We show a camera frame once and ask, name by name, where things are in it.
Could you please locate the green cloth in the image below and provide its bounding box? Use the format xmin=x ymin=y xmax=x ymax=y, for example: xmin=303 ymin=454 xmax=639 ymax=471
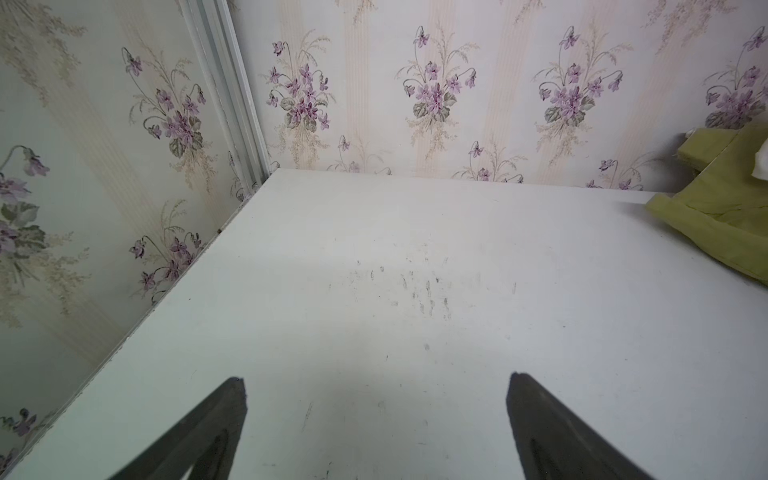
xmin=646 ymin=123 xmax=767 ymax=284

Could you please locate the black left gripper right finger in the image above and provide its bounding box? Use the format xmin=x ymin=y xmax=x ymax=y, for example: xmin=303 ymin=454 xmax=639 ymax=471
xmin=506 ymin=372 xmax=650 ymax=479

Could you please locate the white cloth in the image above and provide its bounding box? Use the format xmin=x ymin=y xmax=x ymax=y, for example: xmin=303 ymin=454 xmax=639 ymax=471
xmin=752 ymin=140 xmax=768 ymax=181

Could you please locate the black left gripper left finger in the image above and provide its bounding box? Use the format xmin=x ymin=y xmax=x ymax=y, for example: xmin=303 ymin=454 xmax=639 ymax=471
xmin=112 ymin=377 xmax=247 ymax=479

